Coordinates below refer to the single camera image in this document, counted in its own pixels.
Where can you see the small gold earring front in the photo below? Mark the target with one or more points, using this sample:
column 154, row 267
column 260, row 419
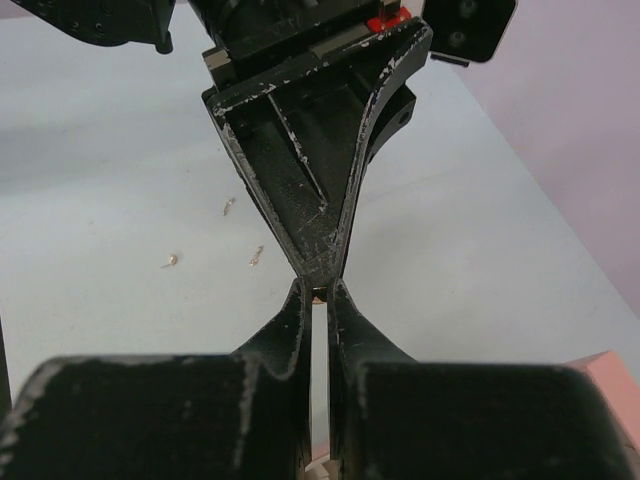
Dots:
column 171, row 261

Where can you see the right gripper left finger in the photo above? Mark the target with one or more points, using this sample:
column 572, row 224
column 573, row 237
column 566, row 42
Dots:
column 241, row 415

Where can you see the pink open jewelry box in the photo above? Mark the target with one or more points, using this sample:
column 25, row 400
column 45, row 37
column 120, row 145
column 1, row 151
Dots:
column 618, row 388

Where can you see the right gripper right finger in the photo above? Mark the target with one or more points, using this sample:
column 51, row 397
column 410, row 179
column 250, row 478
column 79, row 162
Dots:
column 393, row 417

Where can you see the beige ring cushion block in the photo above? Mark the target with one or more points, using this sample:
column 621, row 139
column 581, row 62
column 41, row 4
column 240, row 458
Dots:
column 319, row 470

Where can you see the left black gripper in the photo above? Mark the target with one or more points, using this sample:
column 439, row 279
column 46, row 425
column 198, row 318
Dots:
column 300, row 40

